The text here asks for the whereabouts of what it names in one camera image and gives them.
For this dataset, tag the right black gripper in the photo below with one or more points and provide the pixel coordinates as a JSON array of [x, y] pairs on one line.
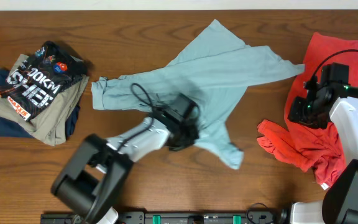
[[295, 114]]

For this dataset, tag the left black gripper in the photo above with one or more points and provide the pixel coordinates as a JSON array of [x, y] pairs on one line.
[[193, 126]]

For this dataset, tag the light blue t-shirt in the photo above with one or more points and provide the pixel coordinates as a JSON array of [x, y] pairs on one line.
[[214, 70]]

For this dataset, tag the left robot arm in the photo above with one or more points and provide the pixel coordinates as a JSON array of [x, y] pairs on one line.
[[91, 180]]

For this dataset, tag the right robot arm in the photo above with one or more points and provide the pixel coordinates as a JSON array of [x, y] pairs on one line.
[[337, 102]]

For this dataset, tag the red t-shirt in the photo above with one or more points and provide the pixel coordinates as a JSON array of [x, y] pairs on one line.
[[306, 148]]

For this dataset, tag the khaki folded garment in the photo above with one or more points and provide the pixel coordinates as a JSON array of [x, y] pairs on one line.
[[39, 97]]

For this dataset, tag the black printed folded shirt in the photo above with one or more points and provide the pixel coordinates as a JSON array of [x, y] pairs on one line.
[[36, 82]]

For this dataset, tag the navy blue folded garment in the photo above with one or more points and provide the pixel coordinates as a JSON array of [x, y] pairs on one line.
[[53, 125]]

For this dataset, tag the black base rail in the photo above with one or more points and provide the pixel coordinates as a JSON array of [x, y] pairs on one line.
[[257, 214]]

